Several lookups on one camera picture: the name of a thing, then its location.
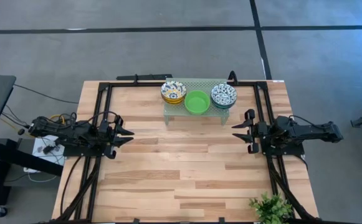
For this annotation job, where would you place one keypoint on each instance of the teal bowl with patterned inside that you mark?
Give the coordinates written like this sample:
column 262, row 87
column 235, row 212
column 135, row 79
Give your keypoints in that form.
column 224, row 93
column 224, row 105
column 224, row 108

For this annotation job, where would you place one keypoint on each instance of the green potted plant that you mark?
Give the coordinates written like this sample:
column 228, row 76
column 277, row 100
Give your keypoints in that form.
column 271, row 208

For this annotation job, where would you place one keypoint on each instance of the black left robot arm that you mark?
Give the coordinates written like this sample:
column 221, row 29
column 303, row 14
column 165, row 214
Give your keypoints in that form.
column 59, row 129

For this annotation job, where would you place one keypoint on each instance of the black aluminium table frame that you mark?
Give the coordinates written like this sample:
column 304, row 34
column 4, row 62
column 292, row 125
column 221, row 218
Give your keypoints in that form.
column 102, row 102

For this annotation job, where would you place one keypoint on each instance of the green plastic bowl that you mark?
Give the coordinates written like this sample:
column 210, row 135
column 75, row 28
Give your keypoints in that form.
column 197, row 101

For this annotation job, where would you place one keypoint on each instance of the white power strip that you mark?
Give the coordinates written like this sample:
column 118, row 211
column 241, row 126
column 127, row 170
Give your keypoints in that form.
column 46, row 154

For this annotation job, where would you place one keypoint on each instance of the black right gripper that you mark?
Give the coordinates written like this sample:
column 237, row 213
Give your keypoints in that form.
column 264, row 133

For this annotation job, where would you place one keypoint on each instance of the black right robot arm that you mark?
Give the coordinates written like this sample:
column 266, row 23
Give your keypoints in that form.
column 308, row 130

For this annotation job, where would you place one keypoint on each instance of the pale green perforated metal shelf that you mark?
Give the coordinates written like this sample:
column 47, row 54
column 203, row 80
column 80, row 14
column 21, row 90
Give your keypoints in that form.
column 196, row 118

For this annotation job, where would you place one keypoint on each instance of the black bar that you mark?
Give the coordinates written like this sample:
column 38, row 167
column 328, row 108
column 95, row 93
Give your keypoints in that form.
column 143, row 77

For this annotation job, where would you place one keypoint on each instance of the black clamp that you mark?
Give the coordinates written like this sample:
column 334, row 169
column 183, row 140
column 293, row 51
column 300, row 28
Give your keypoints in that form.
column 232, row 77

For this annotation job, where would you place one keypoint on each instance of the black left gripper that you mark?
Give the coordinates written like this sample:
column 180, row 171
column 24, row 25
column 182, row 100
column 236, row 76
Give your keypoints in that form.
column 110, row 137

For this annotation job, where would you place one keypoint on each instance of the black caster wheel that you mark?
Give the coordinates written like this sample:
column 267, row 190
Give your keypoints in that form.
column 2, row 212

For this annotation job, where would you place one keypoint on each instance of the yellow bowl with floral inside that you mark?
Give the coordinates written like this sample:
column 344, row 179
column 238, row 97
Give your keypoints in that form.
column 173, row 100
column 173, row 103
column 173, row 90

